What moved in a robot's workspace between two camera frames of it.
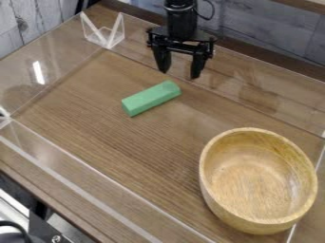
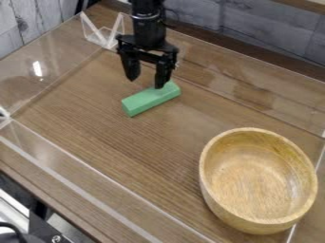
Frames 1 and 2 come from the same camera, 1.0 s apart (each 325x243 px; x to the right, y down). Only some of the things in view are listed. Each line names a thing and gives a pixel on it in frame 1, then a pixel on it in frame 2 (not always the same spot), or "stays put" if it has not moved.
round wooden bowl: x=258 y=179 stays put
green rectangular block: x=141 y=102 stays put
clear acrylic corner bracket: x=103 y=36 stays put
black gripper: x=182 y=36 -> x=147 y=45
